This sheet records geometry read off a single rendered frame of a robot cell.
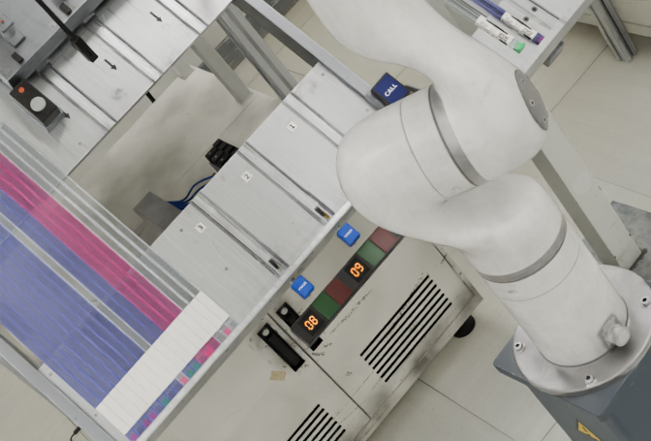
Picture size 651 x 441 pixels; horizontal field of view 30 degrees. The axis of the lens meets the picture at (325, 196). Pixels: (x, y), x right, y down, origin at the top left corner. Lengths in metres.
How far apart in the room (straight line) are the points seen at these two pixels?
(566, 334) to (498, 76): 0.36
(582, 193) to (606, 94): 0.61
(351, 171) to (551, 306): 0.30
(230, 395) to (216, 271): 0.46
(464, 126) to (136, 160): 1.49
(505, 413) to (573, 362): 0.99
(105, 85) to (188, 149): 0.56
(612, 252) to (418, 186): 1.26
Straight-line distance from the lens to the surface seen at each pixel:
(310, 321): 1.90
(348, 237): 1.90
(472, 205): 1.36
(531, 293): 1.40
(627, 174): 2.75
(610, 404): 1.48
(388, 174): 1.27
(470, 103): 1.23
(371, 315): 2.43
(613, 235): 2.48
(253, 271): 1.90
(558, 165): 2.32
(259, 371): 2.33
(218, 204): 1.93
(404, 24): 1.23
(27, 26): 2.02
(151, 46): 2.03
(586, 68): 3.06
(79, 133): 2.00
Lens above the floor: 1.83
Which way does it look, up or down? 35 degrees down
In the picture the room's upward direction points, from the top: 41 degrees counter-clockwise
